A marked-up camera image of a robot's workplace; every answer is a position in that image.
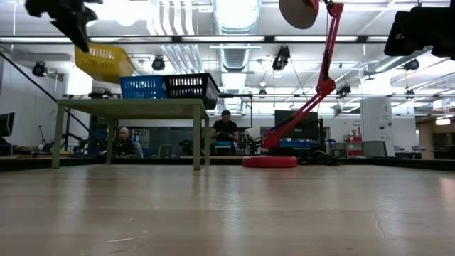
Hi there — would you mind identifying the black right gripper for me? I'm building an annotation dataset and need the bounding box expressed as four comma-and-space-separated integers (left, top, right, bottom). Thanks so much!
383, 6, 455, 60

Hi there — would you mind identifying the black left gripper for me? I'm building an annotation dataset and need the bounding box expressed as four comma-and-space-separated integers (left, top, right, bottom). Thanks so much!
23, 0, 105, 53

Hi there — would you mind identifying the yellow plastic basket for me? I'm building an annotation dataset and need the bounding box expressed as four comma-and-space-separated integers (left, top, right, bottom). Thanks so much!
73, 43, 137, 85

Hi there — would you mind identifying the blue plastic basket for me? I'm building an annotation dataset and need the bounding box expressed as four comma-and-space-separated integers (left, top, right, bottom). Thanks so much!
119, 75, 168, 100

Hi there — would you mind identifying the black plastic basket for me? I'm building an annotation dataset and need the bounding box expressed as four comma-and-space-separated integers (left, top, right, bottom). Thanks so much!
163, 73, 222, 111

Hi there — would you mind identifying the red desk lamp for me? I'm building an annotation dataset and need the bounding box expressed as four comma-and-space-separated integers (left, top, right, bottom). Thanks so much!
241, 0, 345, 169

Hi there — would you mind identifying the white pillar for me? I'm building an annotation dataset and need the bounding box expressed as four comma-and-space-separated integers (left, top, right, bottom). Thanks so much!
360, 97, 395, 143

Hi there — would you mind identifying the green perforated metal shelf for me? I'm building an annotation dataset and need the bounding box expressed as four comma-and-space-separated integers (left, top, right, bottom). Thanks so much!
51, 97, 210, 171

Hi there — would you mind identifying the black monitor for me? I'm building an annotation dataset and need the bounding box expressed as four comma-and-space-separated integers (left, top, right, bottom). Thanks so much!
274, 110, 320, 142
0, 112, 16, 138

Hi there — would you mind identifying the person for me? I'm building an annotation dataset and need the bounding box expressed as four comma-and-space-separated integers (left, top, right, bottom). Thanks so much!
210, 109, 240, 156
112, 126, 144, 159

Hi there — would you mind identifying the red drawer unit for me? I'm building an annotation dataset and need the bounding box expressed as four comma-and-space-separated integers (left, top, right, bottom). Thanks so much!
343, 134, 363, 158

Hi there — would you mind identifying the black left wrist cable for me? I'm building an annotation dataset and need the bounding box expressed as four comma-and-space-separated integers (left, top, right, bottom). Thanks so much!
0, 51, 108, 150

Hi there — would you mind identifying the black lamp cord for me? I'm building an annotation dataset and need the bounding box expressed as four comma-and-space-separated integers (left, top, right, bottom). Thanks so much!
297, 149, 344, 167

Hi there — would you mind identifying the silver ventilation duct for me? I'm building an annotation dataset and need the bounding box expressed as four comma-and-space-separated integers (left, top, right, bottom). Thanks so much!
212, 0, 262, 74

